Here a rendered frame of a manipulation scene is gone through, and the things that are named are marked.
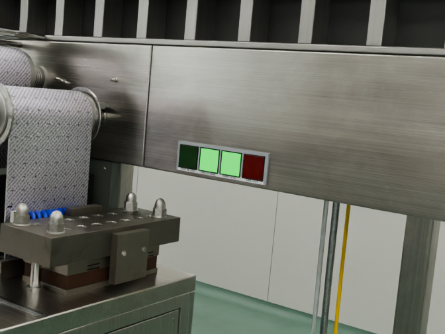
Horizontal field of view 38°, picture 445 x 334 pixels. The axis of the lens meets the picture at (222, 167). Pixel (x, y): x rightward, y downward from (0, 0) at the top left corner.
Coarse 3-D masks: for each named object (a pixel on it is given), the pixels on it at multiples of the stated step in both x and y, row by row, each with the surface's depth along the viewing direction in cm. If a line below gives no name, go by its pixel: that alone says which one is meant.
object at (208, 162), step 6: (204, 150) 150; (210, 150) 149; (216, 150) 148; (204, 156) 150; (210, 156) 149; (216, 156) 148; (204, 162) 150; (210, 162) 149; (216, 162) 148; (204, 168) 150; (210, 168) 149; (216, 168) 148
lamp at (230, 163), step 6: (222, 156) 147; (228, 156) 146; (234, 156) 145; (240, 156) 144; (222, 162) 147; (228, 162) 146; (234, 162) 145; (222, 168) 147; (228, 168) 146; (234, 168) 145; (228, 174) 146; (234, 174) 145
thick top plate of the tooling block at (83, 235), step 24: (96, 216) 152; (120, 216) 154; (144, 216) 157; (168, 216) 160; (0, 240) 136; (24, 240) 132; (48, 240) 128; (72, 240) 132; (96, 240) 137; (168, 240) 157; (48, 264) 128
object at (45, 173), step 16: (16, 144) 141; (32, 144) 145; (48, 144) 148; (64, 144) 152; (80, 144) 156; (16, 160) 142; (32, 160) 145; (48, 160) 149; (64, 160) 153; (80, 160) 157; (16, 176) 142; (32, 176) 146; (48, 176) 150; (64, 176) 154; (80, 176) 158; (16, 192) 143; (32, 192) 147; (48, 192) 150; (64, 192) 154; (80, 192) 158; (32, 208) 147; (48, 208) 151
